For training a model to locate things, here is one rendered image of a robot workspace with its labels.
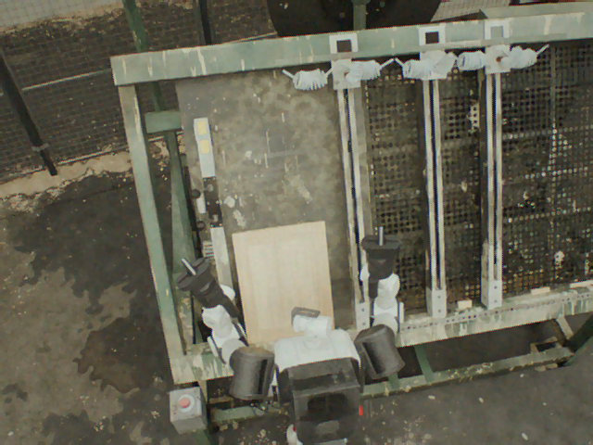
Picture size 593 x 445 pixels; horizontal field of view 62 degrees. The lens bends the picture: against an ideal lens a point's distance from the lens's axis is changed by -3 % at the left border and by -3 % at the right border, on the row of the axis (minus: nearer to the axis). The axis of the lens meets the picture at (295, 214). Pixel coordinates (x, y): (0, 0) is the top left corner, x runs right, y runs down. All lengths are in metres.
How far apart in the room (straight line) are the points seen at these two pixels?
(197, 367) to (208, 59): 1.23
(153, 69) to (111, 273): 2.05
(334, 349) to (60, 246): 2.66
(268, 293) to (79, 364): 1.61
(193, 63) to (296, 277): 0.93
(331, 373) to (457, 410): 1.64
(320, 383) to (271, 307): 0.65
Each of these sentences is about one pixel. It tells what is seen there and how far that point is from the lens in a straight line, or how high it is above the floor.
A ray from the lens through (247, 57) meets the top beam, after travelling 1.88.
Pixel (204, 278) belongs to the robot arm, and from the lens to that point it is 1.60.
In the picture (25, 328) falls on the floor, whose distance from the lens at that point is 3.67.
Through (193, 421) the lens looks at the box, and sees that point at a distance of 2.14.
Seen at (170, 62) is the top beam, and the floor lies 1.88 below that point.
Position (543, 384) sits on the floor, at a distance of 3.40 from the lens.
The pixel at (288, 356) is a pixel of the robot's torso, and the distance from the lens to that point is 1.68.
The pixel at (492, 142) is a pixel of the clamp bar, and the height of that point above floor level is 1.50.
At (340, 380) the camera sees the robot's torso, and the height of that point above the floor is 1.41.
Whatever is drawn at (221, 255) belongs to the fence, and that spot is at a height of 1.24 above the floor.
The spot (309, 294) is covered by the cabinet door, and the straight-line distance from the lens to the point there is 2.16.
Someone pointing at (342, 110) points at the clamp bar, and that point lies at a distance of 1.95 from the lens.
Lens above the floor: 2.89
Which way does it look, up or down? 50 degrees down
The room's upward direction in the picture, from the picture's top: 1 degrees counter-clockwise
